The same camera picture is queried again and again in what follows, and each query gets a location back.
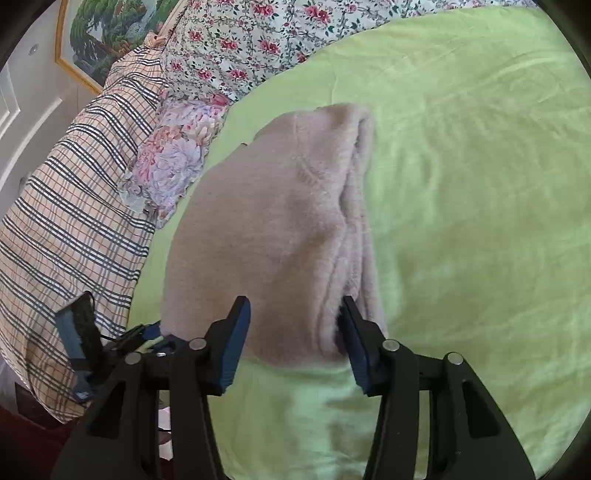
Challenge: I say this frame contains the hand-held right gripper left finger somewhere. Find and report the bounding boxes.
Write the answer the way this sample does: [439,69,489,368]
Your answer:
[51,295,252,480]

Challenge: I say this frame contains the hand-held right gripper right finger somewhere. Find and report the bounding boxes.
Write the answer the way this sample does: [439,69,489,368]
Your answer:
[338,294,537,480]

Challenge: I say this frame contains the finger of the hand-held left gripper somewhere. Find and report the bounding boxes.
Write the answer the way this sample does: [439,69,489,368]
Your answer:
[71,369,97,403]
[54,291,106,376]

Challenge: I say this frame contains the beige knit sweater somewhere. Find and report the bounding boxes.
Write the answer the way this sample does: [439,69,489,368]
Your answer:
[159,102,391,370]

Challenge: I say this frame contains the plaid blanket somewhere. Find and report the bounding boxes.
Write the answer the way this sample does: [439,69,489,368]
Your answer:
[0,44,171,423]

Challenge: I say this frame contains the light green bed sheet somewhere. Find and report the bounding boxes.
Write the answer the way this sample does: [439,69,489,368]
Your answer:
[127,4,587,480]

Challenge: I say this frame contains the pastel floral pillow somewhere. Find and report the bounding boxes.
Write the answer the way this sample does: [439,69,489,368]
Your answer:
[117,92,232,229]

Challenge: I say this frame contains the white door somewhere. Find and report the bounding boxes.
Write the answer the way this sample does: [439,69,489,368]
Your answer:
[0,65,63,195]

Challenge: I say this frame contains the floral quilt with red flowers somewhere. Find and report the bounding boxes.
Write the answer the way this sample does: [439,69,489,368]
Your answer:
[157,0,536,104]

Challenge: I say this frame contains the framed landscape painting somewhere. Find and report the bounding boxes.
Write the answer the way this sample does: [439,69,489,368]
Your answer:
[54,0,185,95]

